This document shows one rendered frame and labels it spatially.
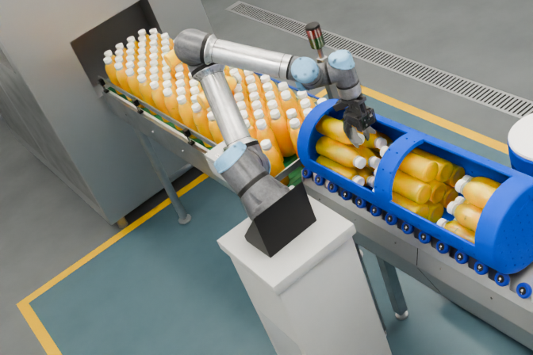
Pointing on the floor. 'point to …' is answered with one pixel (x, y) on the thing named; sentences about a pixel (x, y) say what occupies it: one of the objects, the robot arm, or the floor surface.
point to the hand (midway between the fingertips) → (360, 140)
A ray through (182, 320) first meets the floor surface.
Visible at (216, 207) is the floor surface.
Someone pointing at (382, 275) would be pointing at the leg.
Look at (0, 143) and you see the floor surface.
